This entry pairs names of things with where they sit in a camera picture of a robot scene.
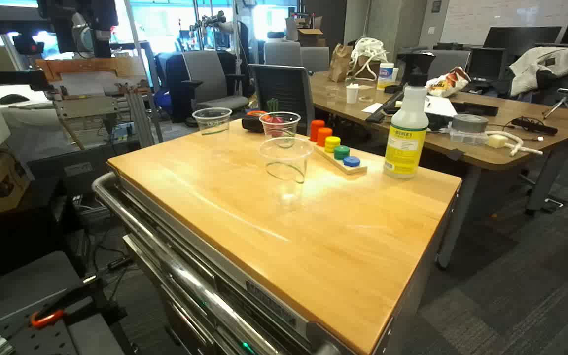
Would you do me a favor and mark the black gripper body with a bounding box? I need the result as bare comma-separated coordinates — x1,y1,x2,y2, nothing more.
89,0,120,59

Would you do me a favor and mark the white rope bundle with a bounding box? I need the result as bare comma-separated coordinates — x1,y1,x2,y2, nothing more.
349,36,390,81

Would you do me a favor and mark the flat black device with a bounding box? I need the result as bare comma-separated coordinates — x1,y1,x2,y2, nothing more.
452,101,501,118

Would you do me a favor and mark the white paper sheet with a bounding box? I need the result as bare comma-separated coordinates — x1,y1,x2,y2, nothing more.
422,95,459,118

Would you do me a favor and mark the white power cable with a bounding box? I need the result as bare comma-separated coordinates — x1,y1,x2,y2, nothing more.
448,126,544,158

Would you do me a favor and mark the steel tool cart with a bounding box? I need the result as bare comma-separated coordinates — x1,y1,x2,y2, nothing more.
91,172,459,355

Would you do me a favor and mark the chrome cart handle bar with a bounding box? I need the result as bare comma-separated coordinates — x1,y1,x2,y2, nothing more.
91,172,280,355

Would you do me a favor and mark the red-orange toy cylinder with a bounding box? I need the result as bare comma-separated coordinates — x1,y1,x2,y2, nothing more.
308,118,327,144

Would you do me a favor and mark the wooden office desk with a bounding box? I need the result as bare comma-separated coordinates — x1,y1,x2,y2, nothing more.
310,69,568,272

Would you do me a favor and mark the orange clamp handle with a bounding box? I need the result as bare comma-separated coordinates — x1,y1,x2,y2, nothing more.
29,308,67,331

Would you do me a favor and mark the yellow toy cylinder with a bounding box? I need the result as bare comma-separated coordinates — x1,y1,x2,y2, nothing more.
323,134,343,156

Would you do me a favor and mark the orange black tape measure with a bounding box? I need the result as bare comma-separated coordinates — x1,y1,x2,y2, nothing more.
241,109,266,136

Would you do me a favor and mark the white labelled canister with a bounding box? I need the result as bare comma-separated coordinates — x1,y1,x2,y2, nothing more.
375,61,398,93

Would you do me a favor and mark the black remote control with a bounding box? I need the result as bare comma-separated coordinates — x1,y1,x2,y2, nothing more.
509,115,560,138

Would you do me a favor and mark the red toy radish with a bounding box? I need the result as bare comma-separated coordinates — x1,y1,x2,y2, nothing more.
264,97,286,138

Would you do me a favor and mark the printed snack bag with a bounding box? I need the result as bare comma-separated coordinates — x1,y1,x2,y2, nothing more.
424,65,473,99

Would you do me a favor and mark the brown paper bag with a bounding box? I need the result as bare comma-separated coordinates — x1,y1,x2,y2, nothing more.
327,42,355,85

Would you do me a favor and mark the grey duct tape roll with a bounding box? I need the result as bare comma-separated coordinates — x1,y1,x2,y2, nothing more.
450,113,489,136

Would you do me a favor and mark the grey office chair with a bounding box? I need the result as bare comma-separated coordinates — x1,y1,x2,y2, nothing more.
179,49,250,126

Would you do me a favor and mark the wooden toy peg base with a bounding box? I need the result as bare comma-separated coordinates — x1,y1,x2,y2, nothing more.
312,142,369,176

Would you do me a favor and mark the orange toy cylinder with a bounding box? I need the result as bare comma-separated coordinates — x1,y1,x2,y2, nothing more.
315,126,335,150

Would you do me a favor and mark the white jacket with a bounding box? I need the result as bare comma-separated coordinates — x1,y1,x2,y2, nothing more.
507,44,568,99

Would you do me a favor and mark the yellow label spray bottle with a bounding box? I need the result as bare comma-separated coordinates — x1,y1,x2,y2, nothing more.
381,49,438,180

